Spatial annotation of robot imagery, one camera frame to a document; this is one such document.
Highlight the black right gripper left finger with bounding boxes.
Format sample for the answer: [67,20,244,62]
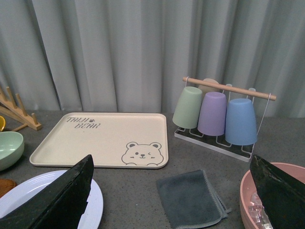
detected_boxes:
[0,155,94,229]

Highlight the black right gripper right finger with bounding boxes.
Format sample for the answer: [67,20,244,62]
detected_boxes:
[250,155,305,229]

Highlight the white ridged plate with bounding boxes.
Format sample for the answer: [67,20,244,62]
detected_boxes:
[0,170,103,229]

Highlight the clear ice cubes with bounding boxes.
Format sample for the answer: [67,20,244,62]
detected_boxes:
[248,192,273,229]

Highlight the pink bowl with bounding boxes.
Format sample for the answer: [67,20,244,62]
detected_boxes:
[240,162,305,229]

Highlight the green bowl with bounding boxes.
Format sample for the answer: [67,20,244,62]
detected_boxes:
[0,131,24,171]

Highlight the blue plastic cup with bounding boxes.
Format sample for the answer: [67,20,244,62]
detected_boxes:
[225,98,257,146]

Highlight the beige bear tray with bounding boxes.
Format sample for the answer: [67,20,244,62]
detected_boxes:
[30,113,169,169]

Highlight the grey microfibre cloth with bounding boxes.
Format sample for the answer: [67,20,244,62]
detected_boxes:
[156,170,231,229]

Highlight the yellow mug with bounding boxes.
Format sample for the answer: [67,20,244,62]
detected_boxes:
[0,116,6,132]

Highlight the purple plastic cup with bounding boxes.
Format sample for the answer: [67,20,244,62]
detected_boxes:
[197,92,227,136]

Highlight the wooden dish rack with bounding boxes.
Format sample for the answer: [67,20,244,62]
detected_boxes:
[0,87,42,132]

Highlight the green plastic cup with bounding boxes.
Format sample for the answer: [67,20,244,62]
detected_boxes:
[173,86,203,129]

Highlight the beige plastic cup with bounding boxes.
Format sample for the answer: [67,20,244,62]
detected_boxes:
[198,78,220,97]

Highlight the grey curtain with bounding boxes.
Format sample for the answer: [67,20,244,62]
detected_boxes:
[0,0,305,117]

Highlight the white wire cup rack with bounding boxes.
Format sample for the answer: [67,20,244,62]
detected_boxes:
[174,77,276,162]

